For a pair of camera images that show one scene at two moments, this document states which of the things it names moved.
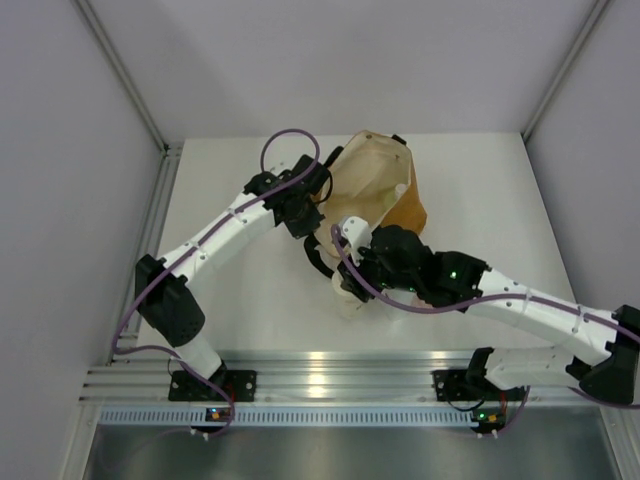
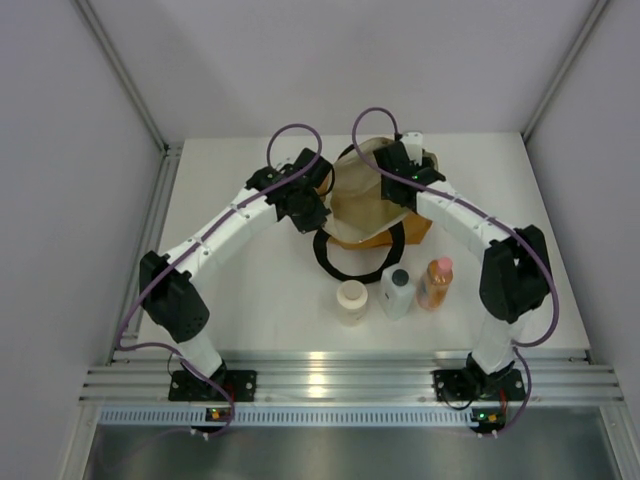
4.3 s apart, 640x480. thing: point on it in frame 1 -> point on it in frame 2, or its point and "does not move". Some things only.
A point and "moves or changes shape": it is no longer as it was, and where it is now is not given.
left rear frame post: (116, 59) does not move
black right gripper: (350, 284) -> (425, 164)
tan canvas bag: (374, 180) moves or changes shape
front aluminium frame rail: (296, 376) does not move
